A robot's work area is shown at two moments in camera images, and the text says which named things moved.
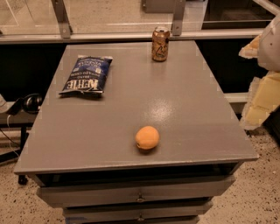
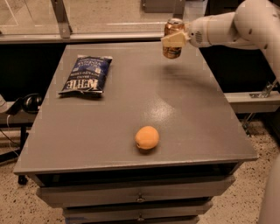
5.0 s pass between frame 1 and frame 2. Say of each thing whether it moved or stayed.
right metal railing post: stayed
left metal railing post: stayed
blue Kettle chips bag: stayed
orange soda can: moved
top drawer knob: stayed
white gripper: moved
